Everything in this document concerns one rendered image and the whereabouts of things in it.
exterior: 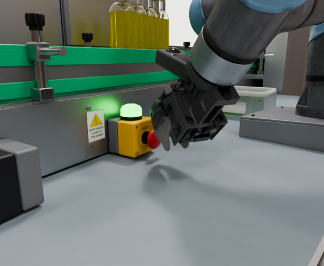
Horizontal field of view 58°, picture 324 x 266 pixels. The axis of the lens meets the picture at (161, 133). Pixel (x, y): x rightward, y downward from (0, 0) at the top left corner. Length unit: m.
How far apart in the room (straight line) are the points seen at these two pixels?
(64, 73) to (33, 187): 0.22
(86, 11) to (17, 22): 0.21
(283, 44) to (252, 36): 1.44
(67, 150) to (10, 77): 0.15
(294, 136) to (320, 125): 0.06
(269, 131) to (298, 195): 0.29
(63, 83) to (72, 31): 0.37
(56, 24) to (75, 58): 0.35
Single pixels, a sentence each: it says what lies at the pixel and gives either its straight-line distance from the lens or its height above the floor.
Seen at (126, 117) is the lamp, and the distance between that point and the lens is 0.58.
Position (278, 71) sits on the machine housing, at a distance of 1.76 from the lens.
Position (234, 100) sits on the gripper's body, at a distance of 0.38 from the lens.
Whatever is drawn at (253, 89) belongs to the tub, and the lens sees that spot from 1.12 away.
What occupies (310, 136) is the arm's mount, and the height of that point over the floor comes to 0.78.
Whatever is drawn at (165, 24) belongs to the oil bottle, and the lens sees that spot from 0.99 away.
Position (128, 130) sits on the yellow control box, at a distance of 0.56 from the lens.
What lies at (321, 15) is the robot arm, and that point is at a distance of 0.40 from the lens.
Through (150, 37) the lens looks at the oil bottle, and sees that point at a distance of 0.92.
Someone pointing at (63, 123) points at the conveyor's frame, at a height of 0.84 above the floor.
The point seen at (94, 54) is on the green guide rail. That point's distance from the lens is 0.59.
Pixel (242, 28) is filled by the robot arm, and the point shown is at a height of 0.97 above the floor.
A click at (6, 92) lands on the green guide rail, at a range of 0.49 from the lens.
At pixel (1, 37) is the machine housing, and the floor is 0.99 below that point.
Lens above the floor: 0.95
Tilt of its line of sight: 15 degrees down
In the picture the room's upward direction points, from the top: straight up
